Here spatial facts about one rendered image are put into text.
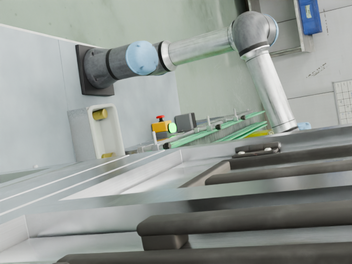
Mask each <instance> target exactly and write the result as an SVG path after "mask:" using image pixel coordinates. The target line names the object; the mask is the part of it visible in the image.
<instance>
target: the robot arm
mask: <svg viewBox="0 0 352 264"><path fill-rule="evenodd" d="M278 34H279V29H278V25H277V23H276V21H275V20H274V19H273V18H272V17H271V16H269V15H267V14H261V13H258V12H254V11H249V12H245V13H242V14H241V15H239V16H238V17H237V18H236V20H233V21H232V23H231V25H230V26H229V27H225V28H222V29H219V30H215V31H211V32H208V33H205V34H201V35H198V36H194V37H191V38H187V39H183V40H180V41H176V42H173V43H171V42H170V41H168V40H165V41H162V42H158V43H154V44H151V43H149V42H147V41H135V42H133V43H130V44H127V45H124V46H120V47H116V48H113V49H104V48H94V49H90V50H89V51H87V53H86V54H85V57H84V71H85V74H86V77H87V79H88V81H89V82H90V83H91V84H92V85H93V86H94V87H95V88H97V89H104V88H107V87H109V86H111V85H112V84H114V83H115V82H117V81H118V80H122V79H127V78H132V77H136V76H151V75H154V76H160V75H164V74H166V73H168V72H171V71H174V70H175V69H176V68H177V66H178V65H181V64H185V63H189V62H193V61H197V60H201V59H205V58H209V57H213V56H217V55H220V54H224V53H228V52H232V51H237V52H238V53H239V55H240V58H241V59H243V60H245V61H246V64H247V67H248V69H249V72H250V74H251V77H252V79H253V82H254V84H255V87H256V89H257V92H258V94H259V97H260V99H261V102H262V104H263V107H264V109H265V112H266V114H267V117H268V120H269V122H270V125H271V127H272V130H273V132H274V134H279V133H286V132H291V131H298V130H306V129H311V124H310V123H308V122H302V123H296V120H295V118H294V115H293V113H292V110H291V107H290V105H289V102H288V100H287V97H286V95H285V93H284V90H283V87H282V85H281V82H280V80H279V77H278V75H277V72H276V70H275V68H274V65H273V63H272V60H271V58H270V55H269V52H268V49H269V47H271V46H272V45H273V44H274V43H275V42H276V40H277V38H278Z"/></svg>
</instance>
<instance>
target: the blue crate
mask: <svg viewBox="0 0 352 264"><path fill-rule="evenodd" d="M298 2H299V8H300V14H301V20H302V26H303V32H304V34H305V35H312V34H316V33H320V32H323V31H322V25H321V19H320V13H319V8H318V2H317V0H298Z"/></svg>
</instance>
